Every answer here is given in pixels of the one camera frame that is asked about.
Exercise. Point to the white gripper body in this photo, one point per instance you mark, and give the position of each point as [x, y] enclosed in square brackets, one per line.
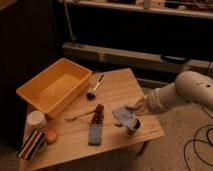
[140, 107]

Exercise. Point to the metal shelf rail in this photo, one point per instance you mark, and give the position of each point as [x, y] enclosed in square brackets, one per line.
[143, 65]

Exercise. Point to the orange ball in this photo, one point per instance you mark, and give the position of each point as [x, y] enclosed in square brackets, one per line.
[51, 135]

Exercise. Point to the white round container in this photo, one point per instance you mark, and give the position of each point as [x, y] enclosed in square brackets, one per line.
[36, 120]

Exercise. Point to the small metal cup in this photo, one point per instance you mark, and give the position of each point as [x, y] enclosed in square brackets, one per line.
[132, 130]

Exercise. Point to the wooden table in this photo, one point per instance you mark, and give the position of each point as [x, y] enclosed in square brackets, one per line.
[119, 88]

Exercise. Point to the blue-grey towel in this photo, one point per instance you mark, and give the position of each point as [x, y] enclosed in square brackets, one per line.
[126, 116]

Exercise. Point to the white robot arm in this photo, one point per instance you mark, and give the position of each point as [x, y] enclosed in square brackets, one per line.
[188, 87]

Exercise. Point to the metal pole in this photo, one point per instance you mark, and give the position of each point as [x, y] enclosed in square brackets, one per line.
[71, 35]

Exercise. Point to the striped cloth block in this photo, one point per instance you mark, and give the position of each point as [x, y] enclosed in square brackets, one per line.
[34, 143]

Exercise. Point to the yellow plastic bin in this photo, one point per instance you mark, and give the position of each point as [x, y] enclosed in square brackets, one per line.
[55, 87]

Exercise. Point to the brown and blue scrub brush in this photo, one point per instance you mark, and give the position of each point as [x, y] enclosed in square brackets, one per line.
[95, 127]

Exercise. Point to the black handle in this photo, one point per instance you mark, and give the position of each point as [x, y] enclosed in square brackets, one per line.
[174, 60]

